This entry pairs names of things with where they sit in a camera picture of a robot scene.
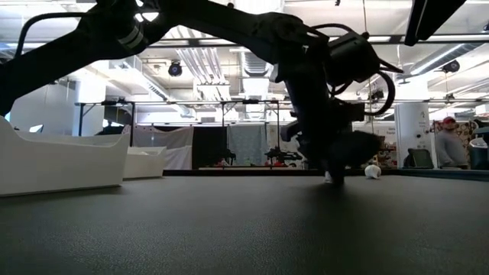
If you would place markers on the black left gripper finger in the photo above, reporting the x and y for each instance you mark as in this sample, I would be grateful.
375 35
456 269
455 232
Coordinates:
317 160
359 151

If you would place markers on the small white garlic bulb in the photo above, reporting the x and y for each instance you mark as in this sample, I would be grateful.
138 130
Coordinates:
372 172
327 176

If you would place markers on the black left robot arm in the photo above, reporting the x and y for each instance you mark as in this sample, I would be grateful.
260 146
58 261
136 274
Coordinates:
229 26

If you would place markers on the background black robot arm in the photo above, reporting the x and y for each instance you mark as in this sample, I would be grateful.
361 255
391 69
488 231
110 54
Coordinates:
280 156
225 156

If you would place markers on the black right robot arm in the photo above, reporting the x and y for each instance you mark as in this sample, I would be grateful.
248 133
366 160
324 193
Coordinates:
431 19

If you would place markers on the white round pillar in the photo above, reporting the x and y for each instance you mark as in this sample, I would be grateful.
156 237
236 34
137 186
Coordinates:
412 130

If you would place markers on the black chair back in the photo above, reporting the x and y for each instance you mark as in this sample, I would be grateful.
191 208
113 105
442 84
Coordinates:
420 158

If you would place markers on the teal hanging cloth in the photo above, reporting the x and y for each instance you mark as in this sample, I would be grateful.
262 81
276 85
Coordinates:
248 141

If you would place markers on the person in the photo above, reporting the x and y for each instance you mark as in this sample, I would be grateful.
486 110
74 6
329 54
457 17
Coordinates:
451 149

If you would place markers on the black table mat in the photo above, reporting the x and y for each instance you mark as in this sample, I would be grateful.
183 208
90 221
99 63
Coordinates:
244 229

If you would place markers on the black hanging cloth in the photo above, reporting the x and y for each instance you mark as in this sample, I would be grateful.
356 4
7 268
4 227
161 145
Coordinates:
208 145

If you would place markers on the brown patterned curtain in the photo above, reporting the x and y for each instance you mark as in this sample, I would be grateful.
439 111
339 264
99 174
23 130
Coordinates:
468 131

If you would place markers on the black ceiling dome device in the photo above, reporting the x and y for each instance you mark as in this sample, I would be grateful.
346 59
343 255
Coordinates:
175 69
451 66

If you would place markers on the white hanging cloth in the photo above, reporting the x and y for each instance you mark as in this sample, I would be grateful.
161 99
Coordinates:
172 149

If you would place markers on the overhead LED light bar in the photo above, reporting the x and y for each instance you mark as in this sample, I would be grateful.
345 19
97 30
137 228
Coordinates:
191 41

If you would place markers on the white plastic basket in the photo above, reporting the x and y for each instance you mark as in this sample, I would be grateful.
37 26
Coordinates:
57 168
145 166

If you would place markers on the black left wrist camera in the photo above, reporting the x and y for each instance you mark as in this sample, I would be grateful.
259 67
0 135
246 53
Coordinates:
351 57

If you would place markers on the slanted silver ceiling duct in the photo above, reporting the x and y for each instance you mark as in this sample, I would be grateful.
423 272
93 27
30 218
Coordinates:
439 59

